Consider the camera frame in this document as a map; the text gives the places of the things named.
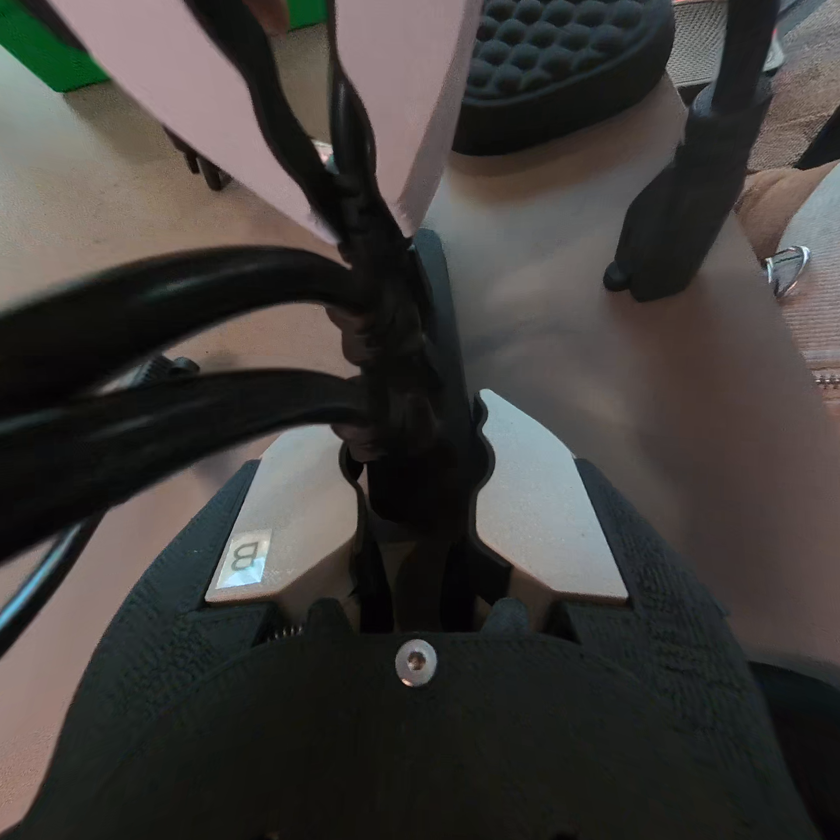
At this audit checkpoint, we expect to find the grey mesh panel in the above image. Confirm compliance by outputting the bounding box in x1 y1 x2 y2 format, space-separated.
669 0 723 88

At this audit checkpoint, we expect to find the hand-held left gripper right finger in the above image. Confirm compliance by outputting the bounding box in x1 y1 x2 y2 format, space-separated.
476 388 631 605

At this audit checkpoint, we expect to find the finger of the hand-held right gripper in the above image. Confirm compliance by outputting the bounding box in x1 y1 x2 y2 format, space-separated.
49 0 345 249
331 0 488 231

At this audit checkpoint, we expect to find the person's right hand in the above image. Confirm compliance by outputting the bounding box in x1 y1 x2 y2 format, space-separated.
251 0 291 37

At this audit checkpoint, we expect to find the green box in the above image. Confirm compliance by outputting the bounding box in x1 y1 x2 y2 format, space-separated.
0 0 329 93

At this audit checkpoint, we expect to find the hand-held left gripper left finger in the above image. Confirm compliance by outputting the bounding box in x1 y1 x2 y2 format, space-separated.
205 427 368 605

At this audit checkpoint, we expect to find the black power strip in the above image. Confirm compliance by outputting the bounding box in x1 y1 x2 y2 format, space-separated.
341 228 476 526

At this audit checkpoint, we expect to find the metal ring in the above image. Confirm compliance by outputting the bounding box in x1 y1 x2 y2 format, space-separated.
761 246 812 298

